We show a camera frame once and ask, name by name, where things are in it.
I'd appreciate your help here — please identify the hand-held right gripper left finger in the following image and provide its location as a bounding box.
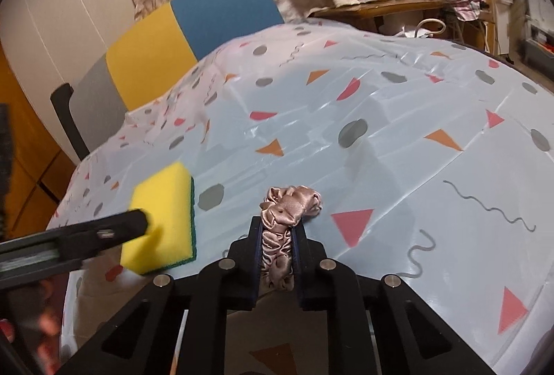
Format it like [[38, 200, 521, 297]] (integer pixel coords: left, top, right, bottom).
[[56, 216, 265, 375]]

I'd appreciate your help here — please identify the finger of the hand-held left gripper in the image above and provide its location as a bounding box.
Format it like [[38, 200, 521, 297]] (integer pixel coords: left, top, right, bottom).
[[58, 208, 150, 261]]

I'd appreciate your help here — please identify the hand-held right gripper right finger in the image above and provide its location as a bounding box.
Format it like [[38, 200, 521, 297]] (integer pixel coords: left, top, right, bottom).
[[291, 223, 498, 375]]

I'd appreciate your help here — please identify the pink satin scrunchie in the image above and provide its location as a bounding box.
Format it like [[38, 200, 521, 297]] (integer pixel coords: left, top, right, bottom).
[[259, 185, 324, 293]]

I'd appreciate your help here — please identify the yellow green sponge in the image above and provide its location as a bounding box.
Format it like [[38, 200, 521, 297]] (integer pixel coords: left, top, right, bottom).
[[120, 162, 197, 276]]

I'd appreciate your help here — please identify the orange wooden cabinet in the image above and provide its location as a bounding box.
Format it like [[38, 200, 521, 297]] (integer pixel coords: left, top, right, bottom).
[[0, 51, 76, 239]]

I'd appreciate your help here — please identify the printed light blue tablecloth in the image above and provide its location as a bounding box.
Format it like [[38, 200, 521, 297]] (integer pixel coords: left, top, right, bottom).
[[45, 20, 554, 375]]

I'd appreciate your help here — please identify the grey yellow blue chair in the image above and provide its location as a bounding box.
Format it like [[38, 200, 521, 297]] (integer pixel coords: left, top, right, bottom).
[[50, 0, 286, 164]]

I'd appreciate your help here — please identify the wooden side desk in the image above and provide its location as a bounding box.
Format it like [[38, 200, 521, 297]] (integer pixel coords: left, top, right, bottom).
[[309, 0, 494, 56]]

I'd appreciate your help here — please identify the storage shelf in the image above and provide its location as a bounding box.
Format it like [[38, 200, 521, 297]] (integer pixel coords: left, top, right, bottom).
[[521, 25, 554, 75]]

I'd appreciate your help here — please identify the white cable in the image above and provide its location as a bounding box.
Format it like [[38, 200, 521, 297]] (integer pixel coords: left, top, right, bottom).
[[402, 18, 446, 39]]

